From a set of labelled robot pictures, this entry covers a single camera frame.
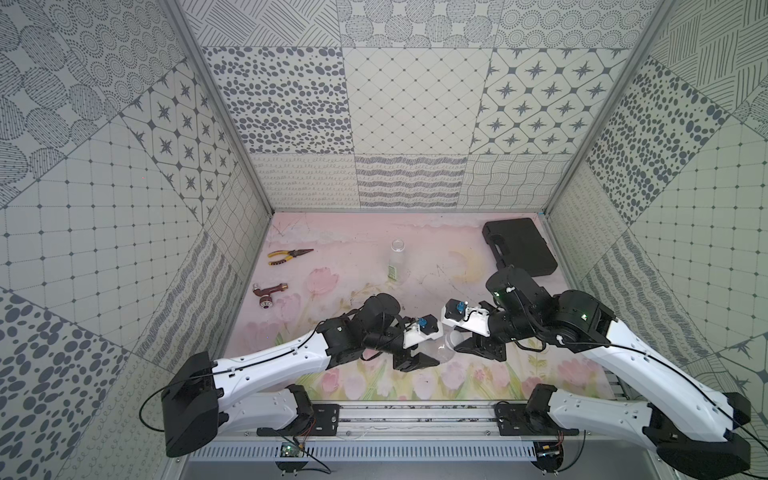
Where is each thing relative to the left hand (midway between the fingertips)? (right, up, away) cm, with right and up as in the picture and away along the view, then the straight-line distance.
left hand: (438, 340), depth 68 cm
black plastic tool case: (+33, +22, +36) cm, 54 cm away
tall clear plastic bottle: (-10, +15, +25) cm, 30 cm away
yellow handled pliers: (-48, +18, +39) cm, 64 cm away
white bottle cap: (+3, +3, -6) cm, 7 cm away
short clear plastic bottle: (0, 0, -6) cm, 6 cm away
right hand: (+5, +2, -4) cm, 7 cm away
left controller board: (-35, -28, +3) cm, 45 cm away
